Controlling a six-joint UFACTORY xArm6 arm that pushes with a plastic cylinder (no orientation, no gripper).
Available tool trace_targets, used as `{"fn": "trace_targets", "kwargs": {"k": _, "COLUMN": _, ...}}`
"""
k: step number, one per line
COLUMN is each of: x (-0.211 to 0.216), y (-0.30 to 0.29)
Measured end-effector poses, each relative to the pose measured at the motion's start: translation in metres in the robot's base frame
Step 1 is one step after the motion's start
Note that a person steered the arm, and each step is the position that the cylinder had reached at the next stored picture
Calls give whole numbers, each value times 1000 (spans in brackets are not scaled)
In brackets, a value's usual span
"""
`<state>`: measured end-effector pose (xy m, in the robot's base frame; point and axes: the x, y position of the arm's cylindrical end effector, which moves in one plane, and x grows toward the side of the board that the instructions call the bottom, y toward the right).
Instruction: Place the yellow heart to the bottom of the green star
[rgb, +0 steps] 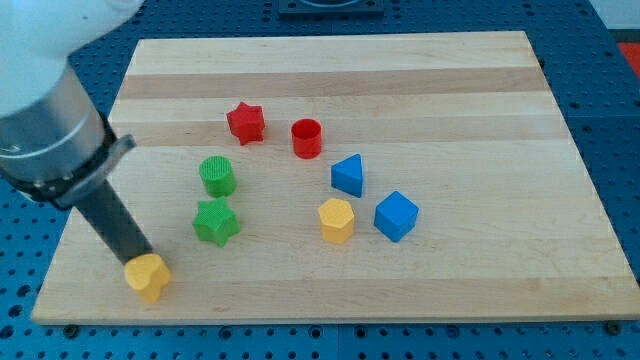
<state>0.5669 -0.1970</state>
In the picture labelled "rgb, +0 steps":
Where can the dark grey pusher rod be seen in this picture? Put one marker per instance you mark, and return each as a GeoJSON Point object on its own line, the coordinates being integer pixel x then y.
{"type": "Point", "coordinates": [109, 217]}

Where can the black clamp flange mount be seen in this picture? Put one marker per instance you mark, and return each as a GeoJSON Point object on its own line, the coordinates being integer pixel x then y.
{"type": "Point", "coordinates": [68, 189]}

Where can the yellow heart block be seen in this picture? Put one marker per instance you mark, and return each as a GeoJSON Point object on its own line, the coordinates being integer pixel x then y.
{"type": "Point", "coordinates": [147, 275]}

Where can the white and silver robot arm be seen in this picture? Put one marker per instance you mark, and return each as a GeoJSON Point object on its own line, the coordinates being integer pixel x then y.
{"type": "Point", "coordinates": [56, 147]}

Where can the green star block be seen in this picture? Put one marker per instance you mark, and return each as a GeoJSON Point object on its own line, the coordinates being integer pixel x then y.
{"type": "Point", "coordinates": [215, 222]}

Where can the red star block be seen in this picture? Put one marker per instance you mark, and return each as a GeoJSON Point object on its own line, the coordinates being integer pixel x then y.
{"type": "Point", "coordinates": [247, 123]}

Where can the green cylinder block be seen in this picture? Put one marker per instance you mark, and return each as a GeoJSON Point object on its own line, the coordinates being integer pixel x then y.
{"type": "Point", "coordinates": [217, 175]}

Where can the red cylinder block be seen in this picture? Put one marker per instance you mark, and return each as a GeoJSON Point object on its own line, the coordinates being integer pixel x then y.
{"type": "Point", "coordinates": [306, 138]}

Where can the yellow hexagon block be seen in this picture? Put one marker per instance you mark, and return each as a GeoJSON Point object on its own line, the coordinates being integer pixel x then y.
{"type": "Point", "coordinates": [337, 220]}

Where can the blue triangle block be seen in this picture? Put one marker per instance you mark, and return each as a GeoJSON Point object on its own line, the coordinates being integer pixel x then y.
{"type": "Point", "coordinates": [348, 176]}

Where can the blue cube block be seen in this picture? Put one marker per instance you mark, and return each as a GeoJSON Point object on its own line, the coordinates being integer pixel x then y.
{"type": "Point", "coordinates": [395, 216]}

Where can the wooden board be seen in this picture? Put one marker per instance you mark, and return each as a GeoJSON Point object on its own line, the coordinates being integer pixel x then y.
{"type": "Point", "coordinates": [510, 226]}

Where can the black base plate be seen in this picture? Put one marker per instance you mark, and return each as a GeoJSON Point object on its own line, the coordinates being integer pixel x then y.
{"type": "Point", "coordinates": [328, 7]}

